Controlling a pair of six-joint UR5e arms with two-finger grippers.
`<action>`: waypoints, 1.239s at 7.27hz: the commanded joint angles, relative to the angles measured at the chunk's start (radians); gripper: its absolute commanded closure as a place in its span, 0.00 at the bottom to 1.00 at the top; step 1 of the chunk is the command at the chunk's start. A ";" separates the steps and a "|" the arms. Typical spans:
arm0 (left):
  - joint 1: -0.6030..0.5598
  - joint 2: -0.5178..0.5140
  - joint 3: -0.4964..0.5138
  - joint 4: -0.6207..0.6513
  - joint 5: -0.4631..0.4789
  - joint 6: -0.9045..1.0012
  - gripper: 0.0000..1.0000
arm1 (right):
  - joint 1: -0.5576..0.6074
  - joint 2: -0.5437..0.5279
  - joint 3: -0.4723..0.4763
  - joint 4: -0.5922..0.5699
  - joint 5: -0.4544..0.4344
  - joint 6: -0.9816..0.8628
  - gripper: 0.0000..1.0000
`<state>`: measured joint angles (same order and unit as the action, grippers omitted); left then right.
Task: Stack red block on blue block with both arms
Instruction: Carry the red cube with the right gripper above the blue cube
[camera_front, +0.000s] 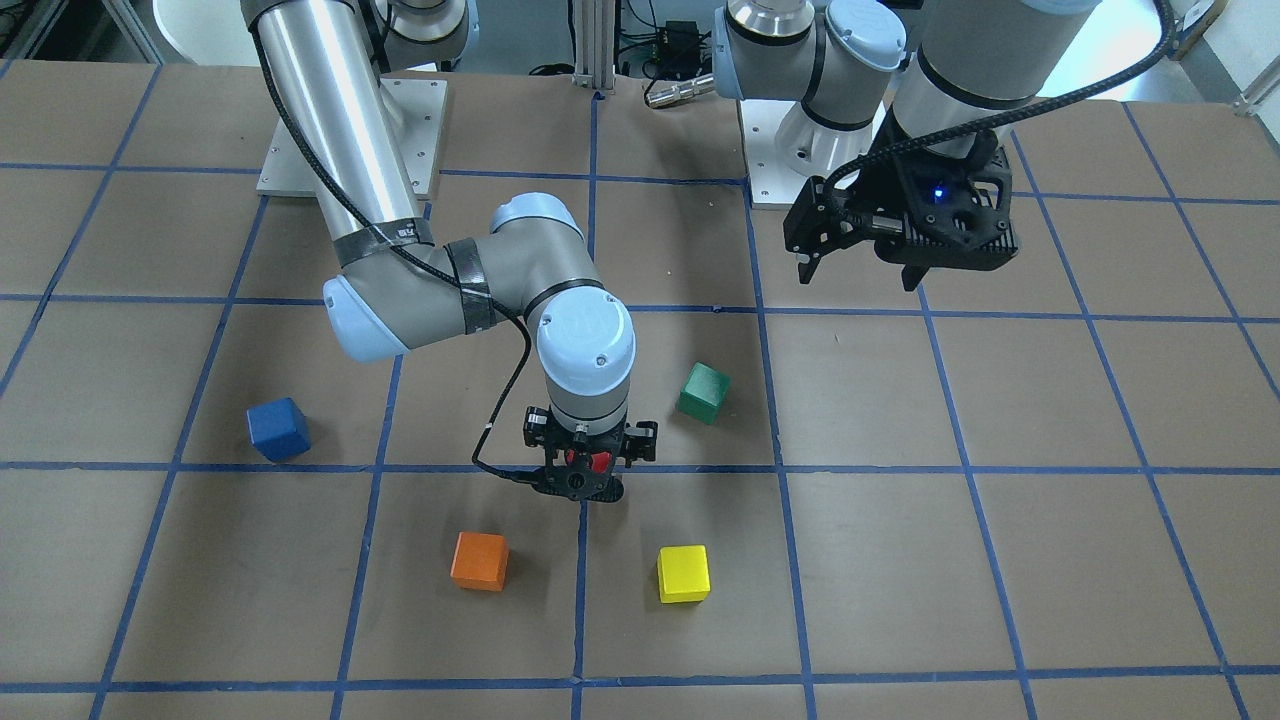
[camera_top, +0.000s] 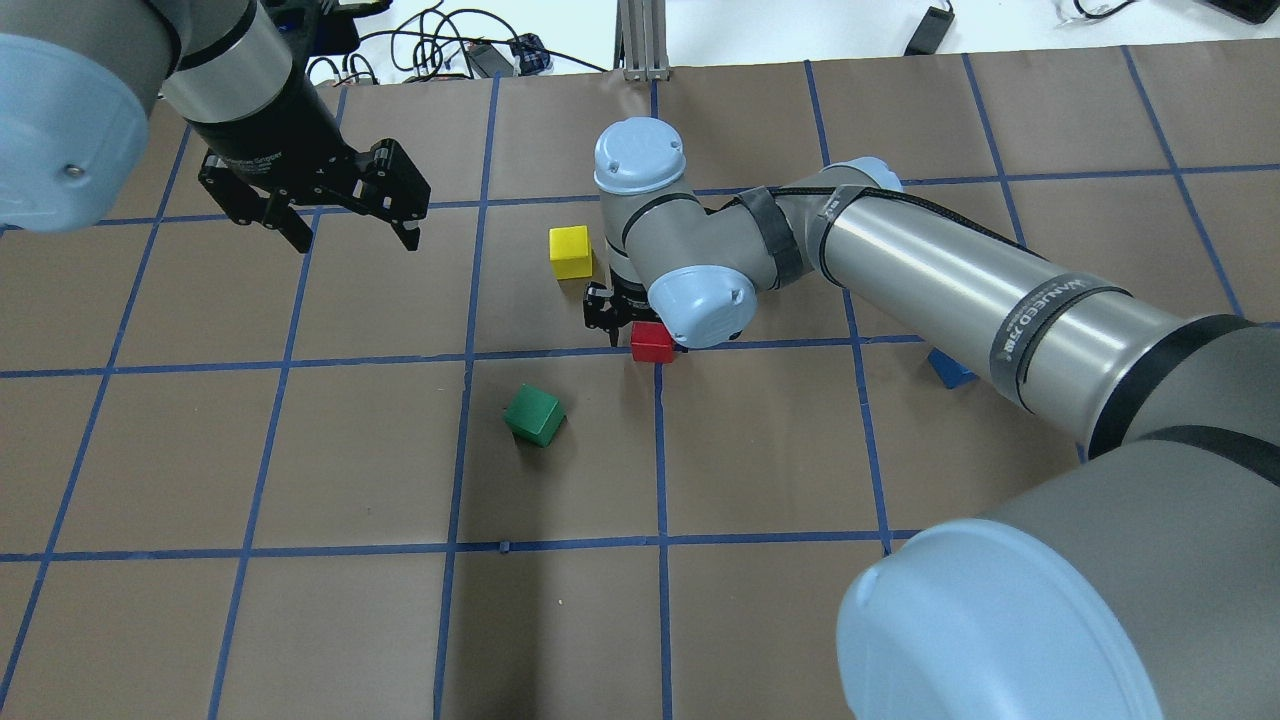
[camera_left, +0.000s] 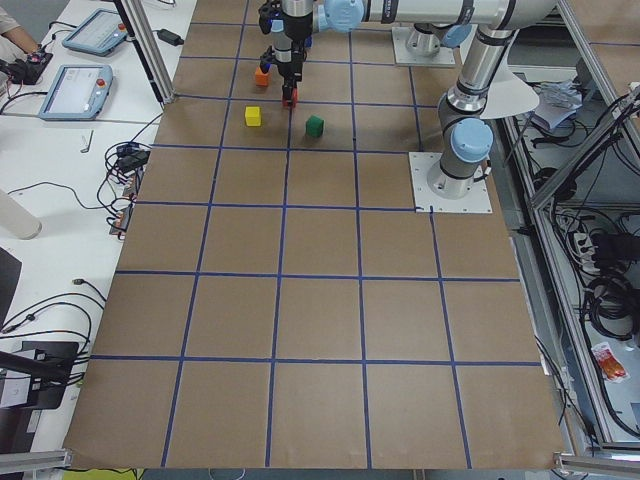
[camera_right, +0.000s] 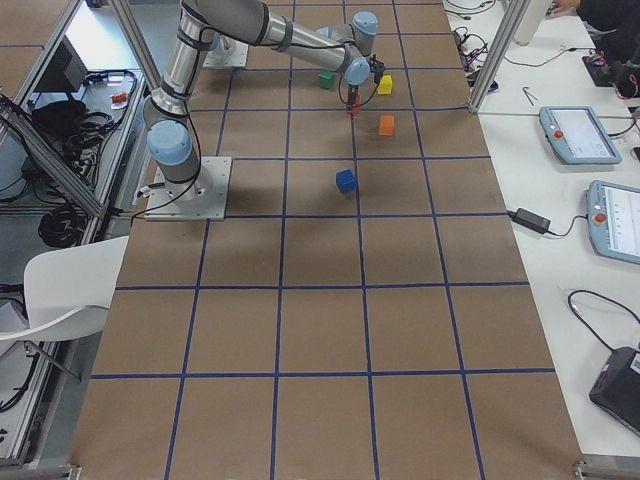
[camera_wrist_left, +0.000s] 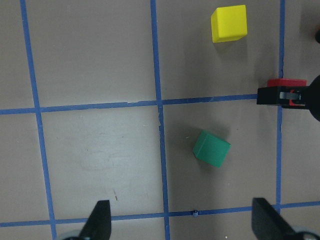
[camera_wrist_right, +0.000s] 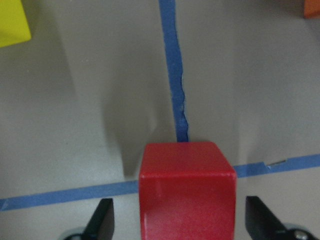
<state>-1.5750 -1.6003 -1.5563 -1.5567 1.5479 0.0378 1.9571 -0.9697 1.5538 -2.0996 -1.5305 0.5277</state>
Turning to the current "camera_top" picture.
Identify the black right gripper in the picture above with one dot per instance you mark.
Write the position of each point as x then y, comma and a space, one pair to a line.
601, 309

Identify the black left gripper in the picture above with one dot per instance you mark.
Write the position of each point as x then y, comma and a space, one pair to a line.
268, 127

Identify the red wooden block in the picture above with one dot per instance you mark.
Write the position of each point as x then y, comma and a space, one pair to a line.
650, 342

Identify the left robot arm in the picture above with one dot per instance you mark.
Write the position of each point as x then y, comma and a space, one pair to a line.
81, 78

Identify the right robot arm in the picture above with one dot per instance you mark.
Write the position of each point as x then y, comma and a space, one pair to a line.
1140, 585

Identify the yellow wooden block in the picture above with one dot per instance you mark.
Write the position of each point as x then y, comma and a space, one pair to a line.
570, 252

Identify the green wooden block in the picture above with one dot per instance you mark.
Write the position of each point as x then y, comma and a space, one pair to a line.
534, 415

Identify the blue wooden block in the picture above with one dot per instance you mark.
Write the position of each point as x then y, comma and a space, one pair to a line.
950, 372

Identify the black power adapter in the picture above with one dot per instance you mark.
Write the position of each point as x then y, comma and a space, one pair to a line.
930, 32

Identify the aluminium frame post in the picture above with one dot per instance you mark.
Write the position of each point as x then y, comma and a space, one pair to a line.
640, 40

